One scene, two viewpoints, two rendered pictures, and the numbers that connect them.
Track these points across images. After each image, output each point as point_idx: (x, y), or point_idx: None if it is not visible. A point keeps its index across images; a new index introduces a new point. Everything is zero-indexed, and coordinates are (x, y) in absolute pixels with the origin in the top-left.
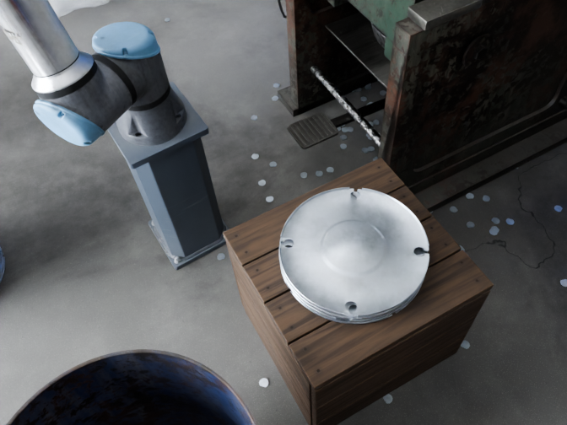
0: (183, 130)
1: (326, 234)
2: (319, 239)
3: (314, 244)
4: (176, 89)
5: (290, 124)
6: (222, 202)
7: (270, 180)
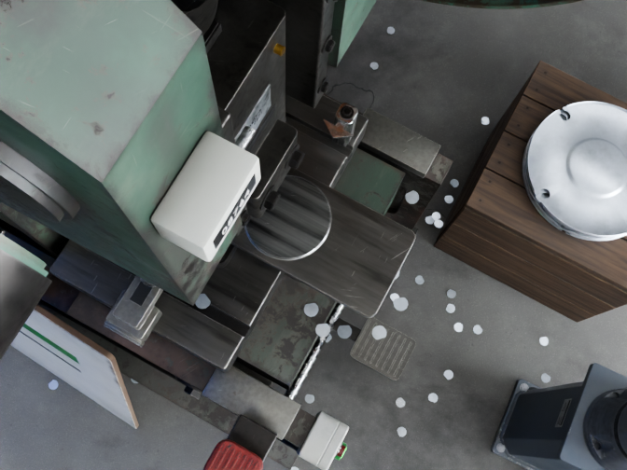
0: (614, 386)
1: (602, 194)
2: (608, 199)
3: (617, 200)
4: (568, 441)
5: (391, 378)
6: (485, 424)
7: (423, 391)
